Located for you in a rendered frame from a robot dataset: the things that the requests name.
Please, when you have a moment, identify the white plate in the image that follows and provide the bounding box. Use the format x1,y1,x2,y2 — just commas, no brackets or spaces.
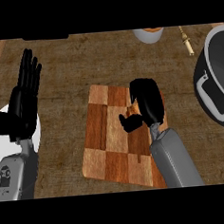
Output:
0,102,45,165

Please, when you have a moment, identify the dark grey pot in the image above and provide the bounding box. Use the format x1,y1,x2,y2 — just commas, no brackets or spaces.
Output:
188,23,224,133

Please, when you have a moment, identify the white cup with orange content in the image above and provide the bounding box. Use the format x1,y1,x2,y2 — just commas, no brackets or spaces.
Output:
131,26,167,47

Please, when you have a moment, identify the checkered wooden cutting board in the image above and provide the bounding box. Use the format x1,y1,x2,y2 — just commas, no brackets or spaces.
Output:
75,78,175,196

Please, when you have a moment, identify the pale wooden utensil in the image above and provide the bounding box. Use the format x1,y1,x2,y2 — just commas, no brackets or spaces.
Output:
177,24,196,58

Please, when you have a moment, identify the golden brown croissant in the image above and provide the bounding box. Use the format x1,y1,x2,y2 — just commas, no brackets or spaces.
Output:
124,101,142,119

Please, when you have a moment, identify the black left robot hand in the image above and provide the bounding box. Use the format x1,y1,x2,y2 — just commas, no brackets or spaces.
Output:
0,47,48,143

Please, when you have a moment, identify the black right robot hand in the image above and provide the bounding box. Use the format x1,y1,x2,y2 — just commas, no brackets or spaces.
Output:
115,76,168,134

